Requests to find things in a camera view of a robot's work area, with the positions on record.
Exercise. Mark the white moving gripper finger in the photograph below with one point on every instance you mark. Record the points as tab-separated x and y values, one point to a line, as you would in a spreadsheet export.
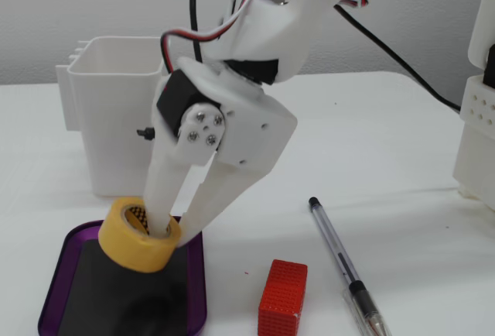
166	189

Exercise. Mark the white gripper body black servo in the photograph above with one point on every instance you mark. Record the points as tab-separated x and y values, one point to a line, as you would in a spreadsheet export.
253	127

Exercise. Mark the white fixed gripper finger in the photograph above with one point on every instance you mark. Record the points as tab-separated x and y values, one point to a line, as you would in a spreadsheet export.
216	196

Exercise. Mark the yellow tape roll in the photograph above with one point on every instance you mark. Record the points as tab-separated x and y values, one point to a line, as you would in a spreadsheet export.
131	251

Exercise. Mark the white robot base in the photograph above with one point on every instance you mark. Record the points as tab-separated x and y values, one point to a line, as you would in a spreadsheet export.
479	119

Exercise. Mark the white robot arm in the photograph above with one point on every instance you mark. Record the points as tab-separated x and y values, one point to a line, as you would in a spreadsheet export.
270	30

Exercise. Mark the white plastic box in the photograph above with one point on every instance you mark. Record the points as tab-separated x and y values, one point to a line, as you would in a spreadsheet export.
112	138

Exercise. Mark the purple metal tray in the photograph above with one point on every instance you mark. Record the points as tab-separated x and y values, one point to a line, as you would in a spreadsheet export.
197	297

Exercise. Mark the clear ballpoint pen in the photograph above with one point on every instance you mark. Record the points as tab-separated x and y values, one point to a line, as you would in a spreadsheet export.
328	231

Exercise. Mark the red ribbed block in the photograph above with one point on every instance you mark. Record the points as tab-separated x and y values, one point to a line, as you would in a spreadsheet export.
282	297

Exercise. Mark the black tray mat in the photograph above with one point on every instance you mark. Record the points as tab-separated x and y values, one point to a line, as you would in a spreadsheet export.
116	305

